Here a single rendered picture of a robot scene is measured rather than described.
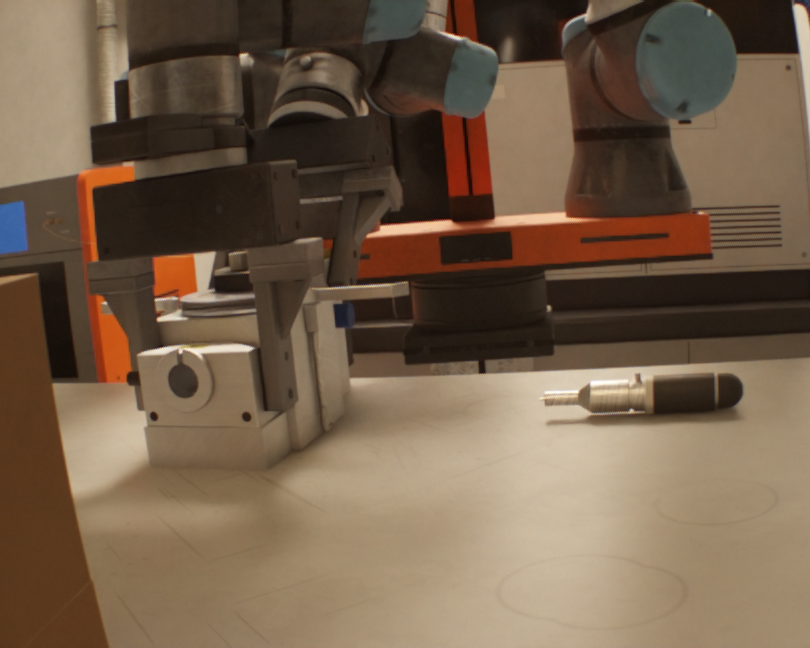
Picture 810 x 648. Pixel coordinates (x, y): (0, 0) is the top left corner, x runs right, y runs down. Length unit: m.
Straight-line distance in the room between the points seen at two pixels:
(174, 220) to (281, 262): 0.07
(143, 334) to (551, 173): 1.55
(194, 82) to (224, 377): 0.18
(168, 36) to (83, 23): 3.31
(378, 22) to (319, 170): 0.14
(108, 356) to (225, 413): 1.21
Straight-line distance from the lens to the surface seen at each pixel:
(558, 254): 1.06
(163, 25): 0.61
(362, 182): 0.77
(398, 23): 0.74
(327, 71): 0.85
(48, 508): 0.27
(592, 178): 1.10
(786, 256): 2.14
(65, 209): 1.84
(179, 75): 0.60
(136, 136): 0.55
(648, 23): 0.95
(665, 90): 0.95
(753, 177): 2.12
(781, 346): 2.09
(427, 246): 1.05
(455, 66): 0.91
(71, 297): 1.85
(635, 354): 2.08
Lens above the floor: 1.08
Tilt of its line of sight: 9 degrees down
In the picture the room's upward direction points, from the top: 5 degrees counter-clockwise
